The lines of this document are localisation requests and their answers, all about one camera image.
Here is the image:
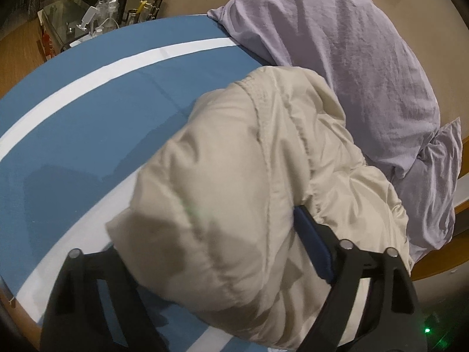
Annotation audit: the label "left lavender pillow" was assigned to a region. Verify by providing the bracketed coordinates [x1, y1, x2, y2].
[208, 0, 440, 179]

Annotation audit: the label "blue white striped bed sheet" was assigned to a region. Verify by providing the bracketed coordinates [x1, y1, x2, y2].
[0, 14, 272, 352]

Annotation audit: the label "lavender pillow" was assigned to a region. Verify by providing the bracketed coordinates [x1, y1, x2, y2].
[208, 0, 440, 179]
[393, 119, 463, 262]

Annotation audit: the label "right lavender pillow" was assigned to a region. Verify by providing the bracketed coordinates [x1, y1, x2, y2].
[393, 119, 463, 262]

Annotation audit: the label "beige puffer jacket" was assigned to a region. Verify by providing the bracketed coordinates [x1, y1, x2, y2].
[106, 67, 413, 350]

